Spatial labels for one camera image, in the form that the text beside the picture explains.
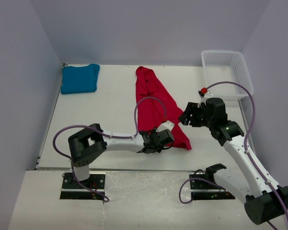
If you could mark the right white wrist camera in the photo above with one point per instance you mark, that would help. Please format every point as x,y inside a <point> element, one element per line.
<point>205,94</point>

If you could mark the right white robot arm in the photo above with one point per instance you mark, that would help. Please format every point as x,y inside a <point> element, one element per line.
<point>262,196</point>

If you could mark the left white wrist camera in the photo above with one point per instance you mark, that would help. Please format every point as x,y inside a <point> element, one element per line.
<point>165,125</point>

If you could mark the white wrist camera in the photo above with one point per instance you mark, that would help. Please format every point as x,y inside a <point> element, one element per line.
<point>165,125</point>
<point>205,94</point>

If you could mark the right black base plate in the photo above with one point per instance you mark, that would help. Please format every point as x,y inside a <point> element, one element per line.
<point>201,190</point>

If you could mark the folded blue t shirt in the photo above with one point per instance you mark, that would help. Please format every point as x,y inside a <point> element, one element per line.
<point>79,79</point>

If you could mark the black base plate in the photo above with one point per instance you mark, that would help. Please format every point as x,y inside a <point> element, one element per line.
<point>201,190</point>
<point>70,190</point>

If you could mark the red t shirt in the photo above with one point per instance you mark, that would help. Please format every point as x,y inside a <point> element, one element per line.
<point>158,106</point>

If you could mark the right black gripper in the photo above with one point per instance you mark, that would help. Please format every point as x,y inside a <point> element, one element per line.
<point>192,109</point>

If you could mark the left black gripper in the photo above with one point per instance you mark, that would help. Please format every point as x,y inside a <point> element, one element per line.
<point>159,149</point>

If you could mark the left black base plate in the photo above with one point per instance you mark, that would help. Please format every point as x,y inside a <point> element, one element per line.
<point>70,190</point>

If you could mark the white plastic basket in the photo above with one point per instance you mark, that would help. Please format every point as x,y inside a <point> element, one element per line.
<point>219,66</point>

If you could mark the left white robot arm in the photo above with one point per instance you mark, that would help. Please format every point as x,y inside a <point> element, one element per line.
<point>88,144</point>

